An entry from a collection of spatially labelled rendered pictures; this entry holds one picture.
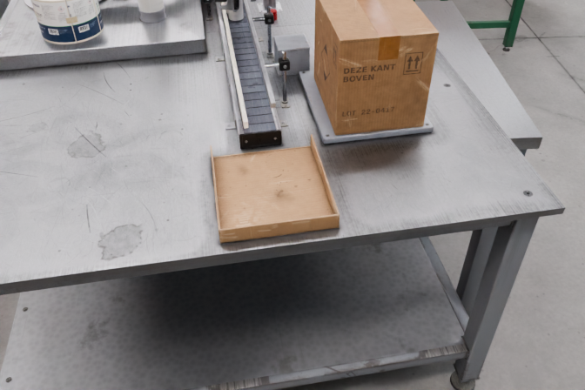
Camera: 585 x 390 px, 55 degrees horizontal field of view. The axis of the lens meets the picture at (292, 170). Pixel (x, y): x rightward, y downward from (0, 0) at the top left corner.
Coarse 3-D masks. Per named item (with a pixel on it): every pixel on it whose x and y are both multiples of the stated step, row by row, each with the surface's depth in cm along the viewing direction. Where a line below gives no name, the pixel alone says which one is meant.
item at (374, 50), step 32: (320, 0) 146; (352, 0) 146; (384, 0) 146; (320, 32) 150; (352, 32) 131; (384, 32) 131; (416, 32) 131; (320, 64) 155; (352, 64) 133; (384, 64) 134; (416, 64) 136; (352, 96) 138; (384, 96) 140; (416, 96) 142; (352, 128) 145; (384, 128) 146
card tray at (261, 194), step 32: (224, 160) 140; (256, 160) 140; (288, 160) 140; (320, 160) 134; (224, 192) 131; (256, 192) 131; (288, 192) 131; (320, 192) 131; (224, 224) 123; (256, 224) 123; (288, 224) 119; (320, 224) 121
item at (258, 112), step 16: (240, 32) 186; (240, 48) 177; (240, 64) 169; (256, 64) 169; (240, 80) 162; (256, 80) 162; (256, 96) 155; (240, 112) 149; (256, 112) 149; (256, 128) 143; (272, 128) 143
